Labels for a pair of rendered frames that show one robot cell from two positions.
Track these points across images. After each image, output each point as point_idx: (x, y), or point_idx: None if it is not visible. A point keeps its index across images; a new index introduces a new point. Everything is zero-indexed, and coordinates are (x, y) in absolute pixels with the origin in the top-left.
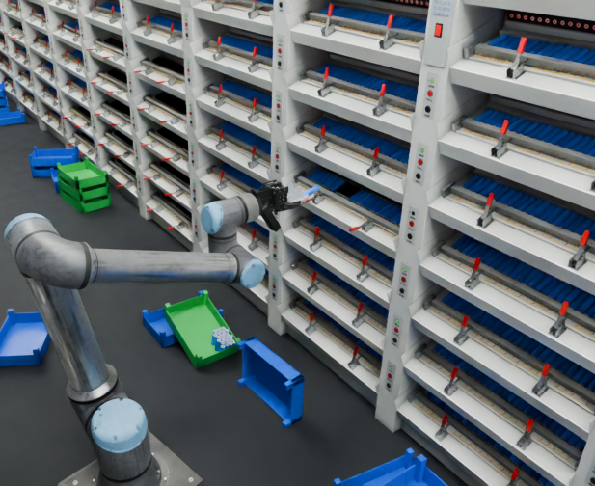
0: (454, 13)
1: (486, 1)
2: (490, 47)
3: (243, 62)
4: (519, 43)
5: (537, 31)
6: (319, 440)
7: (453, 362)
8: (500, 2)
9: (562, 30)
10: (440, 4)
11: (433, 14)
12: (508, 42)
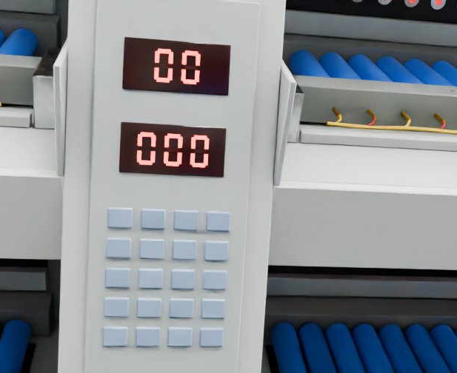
0: (249, 326)
1: (404, 249)
2: None
3: None
4: (385, 354)
5: (378, 294)
6: None
7: None
8: None
9: None
10: (149, 289)
11: (108, 348)
12: (352, 360)
